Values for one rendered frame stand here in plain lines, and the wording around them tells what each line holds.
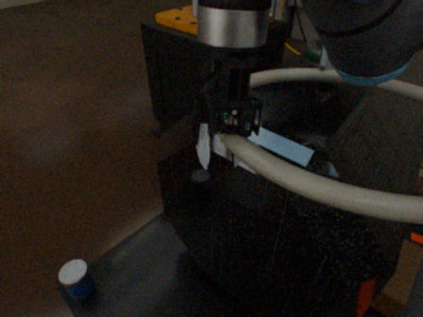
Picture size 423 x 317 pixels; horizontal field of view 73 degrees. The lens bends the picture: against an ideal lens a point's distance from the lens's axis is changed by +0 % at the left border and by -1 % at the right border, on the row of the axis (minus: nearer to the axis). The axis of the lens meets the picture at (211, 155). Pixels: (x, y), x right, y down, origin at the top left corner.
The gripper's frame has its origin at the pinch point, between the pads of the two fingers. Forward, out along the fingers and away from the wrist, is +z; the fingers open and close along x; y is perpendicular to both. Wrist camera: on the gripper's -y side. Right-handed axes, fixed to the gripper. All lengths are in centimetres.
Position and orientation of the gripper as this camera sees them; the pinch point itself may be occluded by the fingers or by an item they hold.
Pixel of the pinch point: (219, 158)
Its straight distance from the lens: 50.8
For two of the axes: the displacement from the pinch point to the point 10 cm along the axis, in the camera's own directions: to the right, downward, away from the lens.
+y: 2.1, 5.6, -8.0
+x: 9.8, -0.9, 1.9
